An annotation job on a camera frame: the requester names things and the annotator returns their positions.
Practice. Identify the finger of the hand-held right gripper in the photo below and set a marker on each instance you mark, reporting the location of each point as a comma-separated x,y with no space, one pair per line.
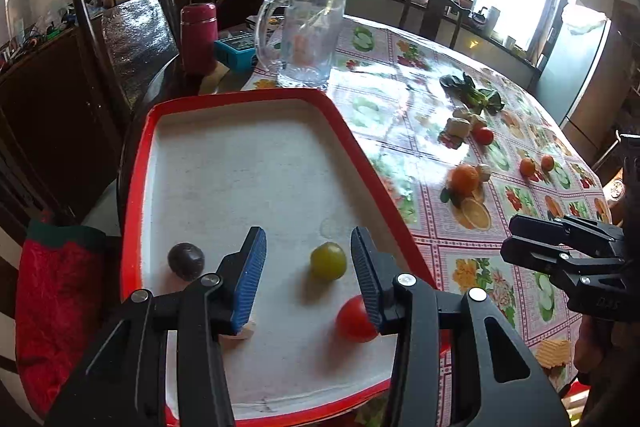
550,229
535,254

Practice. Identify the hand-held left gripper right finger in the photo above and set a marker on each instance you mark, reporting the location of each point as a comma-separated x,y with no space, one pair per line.
364,272

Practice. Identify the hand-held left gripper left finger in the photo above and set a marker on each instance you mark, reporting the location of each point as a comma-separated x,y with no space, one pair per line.
250,279

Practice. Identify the red tomato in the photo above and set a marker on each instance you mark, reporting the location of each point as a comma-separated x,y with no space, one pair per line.
483,135
352,319

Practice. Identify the beige food chunk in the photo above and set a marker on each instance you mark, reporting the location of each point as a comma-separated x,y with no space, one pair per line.
246,332
458,127
478,120
484,172
462,112

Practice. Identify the small orange fruit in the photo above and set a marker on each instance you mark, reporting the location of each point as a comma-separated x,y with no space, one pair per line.
547,163
527,167

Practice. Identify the red tray with white inside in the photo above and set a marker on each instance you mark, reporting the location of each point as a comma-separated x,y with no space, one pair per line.
240,167

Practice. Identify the green round fruit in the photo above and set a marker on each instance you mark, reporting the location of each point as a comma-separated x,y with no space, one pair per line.
328,260

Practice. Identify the dark purple plum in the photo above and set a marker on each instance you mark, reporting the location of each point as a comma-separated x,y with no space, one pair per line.
186,261

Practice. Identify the ridged yellow cracker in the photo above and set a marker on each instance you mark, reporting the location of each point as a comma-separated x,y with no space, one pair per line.
554,352

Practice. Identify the large orange tangerine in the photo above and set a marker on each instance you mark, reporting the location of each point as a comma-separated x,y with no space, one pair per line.
464,179

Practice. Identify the green leafy vegetable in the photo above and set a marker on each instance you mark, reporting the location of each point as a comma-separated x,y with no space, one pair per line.
475,94

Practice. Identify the grey refrigerator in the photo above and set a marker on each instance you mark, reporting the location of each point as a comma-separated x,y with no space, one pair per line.
575,67

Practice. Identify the red cloth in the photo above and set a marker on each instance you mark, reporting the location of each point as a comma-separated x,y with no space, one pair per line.
60,307

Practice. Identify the white jar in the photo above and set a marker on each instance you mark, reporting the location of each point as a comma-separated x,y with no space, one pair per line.
493,18

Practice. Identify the dark kettle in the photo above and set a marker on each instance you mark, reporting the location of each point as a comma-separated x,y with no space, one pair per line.
480,15

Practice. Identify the blue box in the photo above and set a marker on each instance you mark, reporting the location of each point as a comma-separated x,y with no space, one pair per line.
236,52

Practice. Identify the clear glass mug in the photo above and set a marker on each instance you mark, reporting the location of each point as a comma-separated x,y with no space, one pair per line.
310,47

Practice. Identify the dark wooden chair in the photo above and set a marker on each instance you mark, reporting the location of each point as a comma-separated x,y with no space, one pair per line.
435,12

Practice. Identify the maroon thermos bottle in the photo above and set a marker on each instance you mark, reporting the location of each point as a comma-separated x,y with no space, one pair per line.
198,37

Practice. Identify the dark wooden cabinet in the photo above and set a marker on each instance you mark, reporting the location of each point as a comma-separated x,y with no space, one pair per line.
45,107

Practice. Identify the kitchen counter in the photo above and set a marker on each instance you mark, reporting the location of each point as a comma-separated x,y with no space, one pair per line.
380,2

